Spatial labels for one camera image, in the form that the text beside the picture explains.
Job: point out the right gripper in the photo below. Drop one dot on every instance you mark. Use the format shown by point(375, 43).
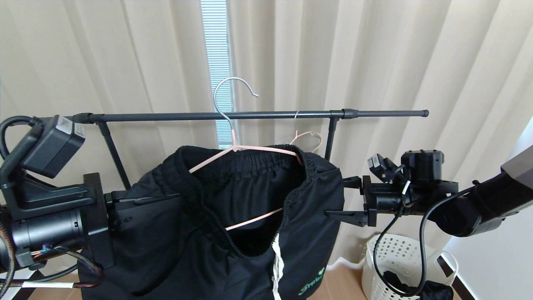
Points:
point(391, 204)

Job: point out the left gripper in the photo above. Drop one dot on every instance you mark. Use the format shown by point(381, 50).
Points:
point(50, 231)

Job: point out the black garment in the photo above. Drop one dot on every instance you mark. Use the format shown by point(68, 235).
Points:
point(166, 250)
point(437, 291)

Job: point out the window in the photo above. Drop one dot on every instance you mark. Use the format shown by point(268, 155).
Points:
point(216, 54)

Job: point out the pink clothes hanger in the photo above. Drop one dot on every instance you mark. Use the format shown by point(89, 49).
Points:
point(318, 139)
point(216, 104)

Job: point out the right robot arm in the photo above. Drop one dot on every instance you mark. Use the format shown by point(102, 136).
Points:
point(479, 208)

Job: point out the black clothes rack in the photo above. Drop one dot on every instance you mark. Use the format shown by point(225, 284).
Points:
point(166, 116)

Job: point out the white laundry basket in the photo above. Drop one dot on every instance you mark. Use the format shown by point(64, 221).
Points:
point(399, 254)

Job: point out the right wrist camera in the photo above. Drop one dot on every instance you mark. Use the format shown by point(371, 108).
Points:
point(381, 166)

